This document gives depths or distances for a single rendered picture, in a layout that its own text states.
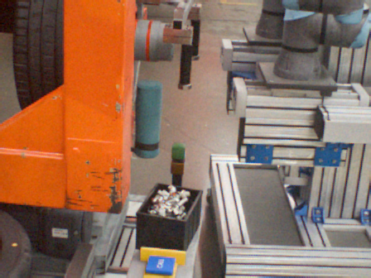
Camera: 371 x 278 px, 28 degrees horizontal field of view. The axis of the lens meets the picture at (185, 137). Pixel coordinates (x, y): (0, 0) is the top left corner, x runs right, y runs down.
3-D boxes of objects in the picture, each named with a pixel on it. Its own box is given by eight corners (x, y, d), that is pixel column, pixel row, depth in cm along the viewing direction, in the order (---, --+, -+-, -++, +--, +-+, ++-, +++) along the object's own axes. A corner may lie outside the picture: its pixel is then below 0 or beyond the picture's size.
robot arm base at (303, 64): (315, 67, 245) (319, 38, 241) (325, 81, 231) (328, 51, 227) (270, 65, 244) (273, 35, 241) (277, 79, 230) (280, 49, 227)
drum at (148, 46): (115, 52, 262) (117, 13, 257) (175, 57, 261) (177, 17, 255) (108, 63, 249) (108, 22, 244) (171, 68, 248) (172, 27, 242)
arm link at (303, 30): (282, 36, 241) (287, -4, 235) (325, 41, 238) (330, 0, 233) (279, 46, 230) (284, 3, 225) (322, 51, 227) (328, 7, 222)
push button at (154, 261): (149, 261, 196) (149, 254, 195) (175, 264, 195) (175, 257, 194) (145, 276, 189) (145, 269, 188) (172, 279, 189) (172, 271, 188)
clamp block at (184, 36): (164, 39, 237) (165, 22, 235) (192, 40, 236) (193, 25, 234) (162, 43, 232) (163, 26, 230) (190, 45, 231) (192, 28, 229)
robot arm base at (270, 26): (291, 30, 291) (293, 5, 287) (297, 40, 277) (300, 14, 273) (252, 28, 290) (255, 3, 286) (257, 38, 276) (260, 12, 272)
